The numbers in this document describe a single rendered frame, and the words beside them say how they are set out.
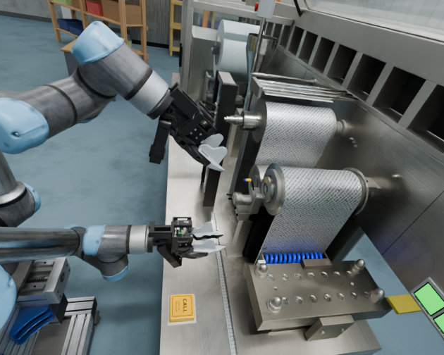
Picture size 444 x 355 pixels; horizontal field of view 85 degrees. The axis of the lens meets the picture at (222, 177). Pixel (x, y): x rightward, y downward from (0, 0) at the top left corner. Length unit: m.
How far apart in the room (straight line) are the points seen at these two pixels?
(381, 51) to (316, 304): 0.77
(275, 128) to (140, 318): 1.43
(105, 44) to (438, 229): 0.78
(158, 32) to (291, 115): 7.47
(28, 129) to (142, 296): 1.55
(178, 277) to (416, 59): 0.93
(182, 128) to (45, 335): 1.37
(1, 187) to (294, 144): 0.92
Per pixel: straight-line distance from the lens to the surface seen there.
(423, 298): 0.81
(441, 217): 0.75
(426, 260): 0.79
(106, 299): 1.89
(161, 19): 8.11
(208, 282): 0.88
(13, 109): 0.44
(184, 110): 0.50
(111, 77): 0.48
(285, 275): 0.81
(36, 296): 1.12
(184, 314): 0.81
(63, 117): 0.48
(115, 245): 0.68
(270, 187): 0.66
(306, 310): 0.78
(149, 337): 1.77
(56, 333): 1.65
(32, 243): 0.69
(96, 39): 0.47
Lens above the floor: 1.67
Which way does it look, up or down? 38 degrees down
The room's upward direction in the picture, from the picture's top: 12 degrees clockwise
